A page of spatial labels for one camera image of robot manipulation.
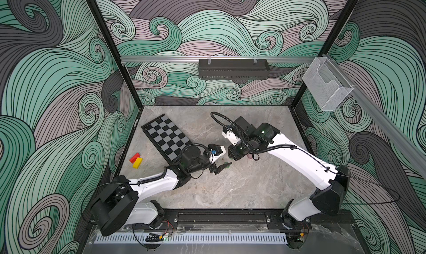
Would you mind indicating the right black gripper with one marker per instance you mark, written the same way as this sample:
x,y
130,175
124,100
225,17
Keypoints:
x,y
235,151

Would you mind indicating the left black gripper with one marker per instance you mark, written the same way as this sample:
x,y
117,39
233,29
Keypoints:
x,y
214,164

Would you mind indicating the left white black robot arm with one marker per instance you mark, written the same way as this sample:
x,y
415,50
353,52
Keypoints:
x,y
126,201

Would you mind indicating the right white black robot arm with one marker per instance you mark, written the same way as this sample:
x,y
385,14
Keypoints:
x,y
331,182

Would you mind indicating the black white chessboard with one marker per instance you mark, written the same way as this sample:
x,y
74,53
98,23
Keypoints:
x,y
166,137

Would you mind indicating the yellow block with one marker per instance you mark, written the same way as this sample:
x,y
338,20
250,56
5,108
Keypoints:
x,y
137,162

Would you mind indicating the red block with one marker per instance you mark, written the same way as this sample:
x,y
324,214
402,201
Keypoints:
x,y
134,158

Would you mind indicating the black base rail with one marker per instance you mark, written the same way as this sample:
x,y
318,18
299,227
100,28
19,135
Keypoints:
x,y
271,217

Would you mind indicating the white slotted cable duct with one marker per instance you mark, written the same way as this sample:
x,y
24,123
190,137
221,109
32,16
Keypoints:
x,y
196,238

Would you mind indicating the black wall tray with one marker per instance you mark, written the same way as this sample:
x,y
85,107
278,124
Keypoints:
x,y
239,70

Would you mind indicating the clear plastic wall holder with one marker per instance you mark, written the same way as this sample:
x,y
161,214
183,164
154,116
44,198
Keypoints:
x,y
327,83

